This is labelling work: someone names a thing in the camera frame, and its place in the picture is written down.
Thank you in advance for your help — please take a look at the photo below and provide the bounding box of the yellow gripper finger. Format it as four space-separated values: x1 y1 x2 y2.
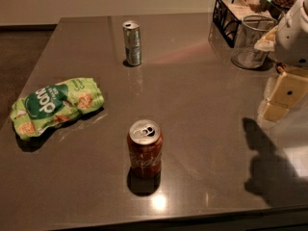
258 67 308 122

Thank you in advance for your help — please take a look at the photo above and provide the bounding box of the green rice chip bag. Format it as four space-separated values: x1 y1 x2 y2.
11 78 104 141

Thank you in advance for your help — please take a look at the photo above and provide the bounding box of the clear glass cup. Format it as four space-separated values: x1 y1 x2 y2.
231 14 277 69

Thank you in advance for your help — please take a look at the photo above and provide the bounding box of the silver slim can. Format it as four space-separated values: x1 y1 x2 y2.
122 20 141 66

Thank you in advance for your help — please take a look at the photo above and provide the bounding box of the black wire basket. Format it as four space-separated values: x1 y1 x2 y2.
213 0 270 48

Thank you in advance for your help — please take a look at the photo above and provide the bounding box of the red cola can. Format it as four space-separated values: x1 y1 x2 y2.
127 119 163 179

